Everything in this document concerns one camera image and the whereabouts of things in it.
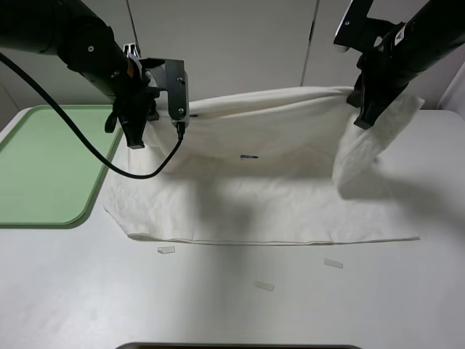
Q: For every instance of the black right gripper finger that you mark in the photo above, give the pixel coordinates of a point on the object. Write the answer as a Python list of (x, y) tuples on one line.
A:
[(355, 98), (370, 110)]

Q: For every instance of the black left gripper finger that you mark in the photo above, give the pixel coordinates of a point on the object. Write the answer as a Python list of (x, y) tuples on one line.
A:
[(133, 128), (111, 122)]

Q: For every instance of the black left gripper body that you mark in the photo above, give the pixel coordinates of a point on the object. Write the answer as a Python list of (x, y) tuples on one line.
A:
[(137, 96)]

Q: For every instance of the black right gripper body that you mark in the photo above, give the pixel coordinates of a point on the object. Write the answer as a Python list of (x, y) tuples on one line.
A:
[(380, 82)]

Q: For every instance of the white short sleeve shirt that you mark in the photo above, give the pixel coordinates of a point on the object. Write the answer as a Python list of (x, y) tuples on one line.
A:
[(284, 166)]

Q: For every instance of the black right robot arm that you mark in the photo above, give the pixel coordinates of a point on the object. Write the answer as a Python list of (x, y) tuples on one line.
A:
[(392, 55)]

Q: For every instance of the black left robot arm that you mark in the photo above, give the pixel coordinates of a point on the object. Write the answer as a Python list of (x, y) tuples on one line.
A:
[(87, 45)]

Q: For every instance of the green plastic tray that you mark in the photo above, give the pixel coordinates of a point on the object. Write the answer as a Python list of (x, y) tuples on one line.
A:
[(48, 177)]

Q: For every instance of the clear tape marker front left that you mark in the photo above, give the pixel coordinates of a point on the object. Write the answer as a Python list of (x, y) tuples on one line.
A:
[(166, 249)]

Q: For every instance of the clear tape marker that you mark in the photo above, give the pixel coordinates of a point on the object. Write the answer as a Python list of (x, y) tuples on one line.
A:
[(265, 286), (166, 249), (333, 263)]

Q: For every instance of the clear tape marker front right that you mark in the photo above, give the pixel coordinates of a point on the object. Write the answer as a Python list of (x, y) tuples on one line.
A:
[(333, 263)]

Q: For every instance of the clear tape marker front centre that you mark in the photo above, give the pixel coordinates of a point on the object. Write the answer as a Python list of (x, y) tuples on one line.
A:
[(265, 286)]

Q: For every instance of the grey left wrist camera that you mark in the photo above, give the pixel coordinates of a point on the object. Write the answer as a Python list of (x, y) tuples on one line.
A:
[(169, 77)]

